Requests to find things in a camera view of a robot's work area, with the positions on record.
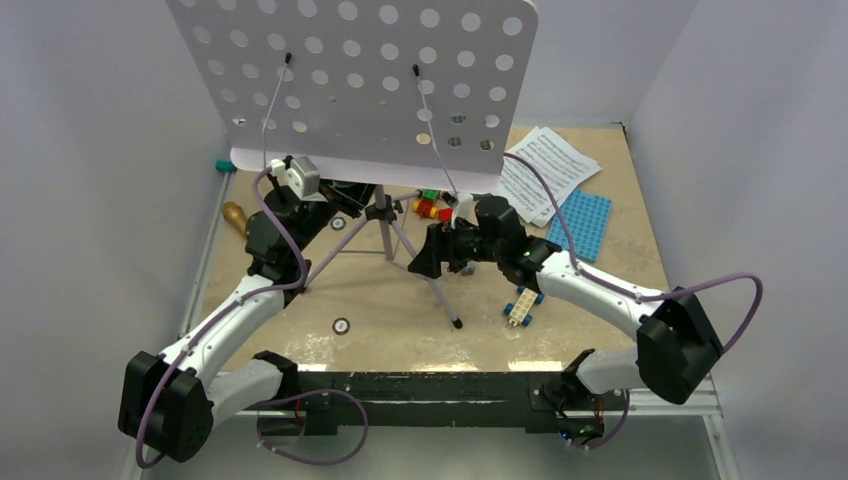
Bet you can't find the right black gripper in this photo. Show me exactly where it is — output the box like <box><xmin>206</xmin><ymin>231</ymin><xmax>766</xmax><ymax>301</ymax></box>
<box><xmin>408</xmin><ymin>213</ymin><xmax>504</xmax><ymax>278</ymax></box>

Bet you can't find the lavender tripod music stand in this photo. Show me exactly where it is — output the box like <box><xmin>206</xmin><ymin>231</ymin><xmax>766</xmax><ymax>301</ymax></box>
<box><xmin>164</xmin><ymin>0</ymin><xmax>539</xmax><ymax>331</ymax></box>

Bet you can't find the gold microphone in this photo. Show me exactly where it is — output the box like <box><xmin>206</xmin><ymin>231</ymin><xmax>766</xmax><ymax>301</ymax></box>
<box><xmin>220</xmin><ymin>201</ymin><xmax>248</xmax><ymax>240</ymax></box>

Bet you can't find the sheet music page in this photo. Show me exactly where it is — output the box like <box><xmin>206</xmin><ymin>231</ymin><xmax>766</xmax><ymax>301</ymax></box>
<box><xmin>494</xmin><ymin>127</ymin><xmax>601</xmax><ymax>223</ymax></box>
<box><xmin>530</xmin><ymin>203</ymin><xmax>556</xmax><ymax>228</ymax></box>

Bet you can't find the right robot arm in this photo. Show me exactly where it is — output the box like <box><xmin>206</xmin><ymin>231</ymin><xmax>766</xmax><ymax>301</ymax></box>
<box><xmin>408</xmin><ymin>196</ymin><xmax>724</xmax><ymax>407</ymax></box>

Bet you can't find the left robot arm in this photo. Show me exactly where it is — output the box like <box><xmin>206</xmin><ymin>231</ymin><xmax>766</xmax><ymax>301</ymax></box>
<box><xmin>118</xmin><ymin>173</ymin><xmax>376</xmax><ymax>469</ymax></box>

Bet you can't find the red and grey lego hammer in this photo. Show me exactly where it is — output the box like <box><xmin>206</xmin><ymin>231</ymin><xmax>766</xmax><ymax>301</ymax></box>
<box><xmin>437</xmin><ymin>207</ymin><xmax>477</xmax><ymax>276</ymax></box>

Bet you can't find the red yellow lego piece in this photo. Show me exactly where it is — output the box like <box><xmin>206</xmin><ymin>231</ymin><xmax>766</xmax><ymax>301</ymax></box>
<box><xmin>413</xmin><ymin>198</ymin><xmax>439</xmax><ymax>219</ymax></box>

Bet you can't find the white blue lego car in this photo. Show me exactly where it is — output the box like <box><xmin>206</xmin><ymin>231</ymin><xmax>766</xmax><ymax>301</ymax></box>
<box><xmin>503</xmin><ymin>285</ymin><xmax>545</xmax><ymax>327</ymax></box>

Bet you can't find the light blue lego baseplate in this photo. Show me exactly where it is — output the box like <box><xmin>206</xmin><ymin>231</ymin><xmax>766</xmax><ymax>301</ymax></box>
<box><xmin>561</xmin><ymin>189</ymin><xmax>612</xmax><ymax>263</ymax></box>

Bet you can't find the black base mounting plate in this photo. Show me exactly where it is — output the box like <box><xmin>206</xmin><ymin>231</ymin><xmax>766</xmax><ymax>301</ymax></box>
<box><xmin>255</xmin><ymin>371</ymin><xmax>625</xmax><ymax>435</ymax></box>

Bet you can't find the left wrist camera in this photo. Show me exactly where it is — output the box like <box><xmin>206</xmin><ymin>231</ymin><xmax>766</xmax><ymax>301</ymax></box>
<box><xmin>269</xmin><ymin>156</ymin><xmax>323</xmax><ymax>201</ymax></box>

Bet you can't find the teal clamp on rail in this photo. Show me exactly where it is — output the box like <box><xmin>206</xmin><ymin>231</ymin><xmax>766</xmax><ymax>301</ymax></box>
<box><xmin>214</xmin><ymin>159</ymin><xmax>238</xmax><ymax>174</ymax></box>

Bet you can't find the aluminium frame rail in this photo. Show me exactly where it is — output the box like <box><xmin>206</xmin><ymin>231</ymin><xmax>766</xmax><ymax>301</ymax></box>
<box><xmin>170</xmin><ymin>170</ymin><xmax>235</xmax><ymax>340</ymax></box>

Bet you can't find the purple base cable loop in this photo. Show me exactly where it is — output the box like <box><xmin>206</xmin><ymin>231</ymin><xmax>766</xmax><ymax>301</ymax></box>
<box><xmin>256</xmin><ymin>388</ymin><xmax>369</xmax><ymax>466</ymax></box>

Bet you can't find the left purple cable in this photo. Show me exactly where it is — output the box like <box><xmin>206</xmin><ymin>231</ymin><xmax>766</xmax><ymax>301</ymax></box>
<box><xmin>134</xmin><ymin>165</ymin><xmax>311</xmax><ymax>470</ymax></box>

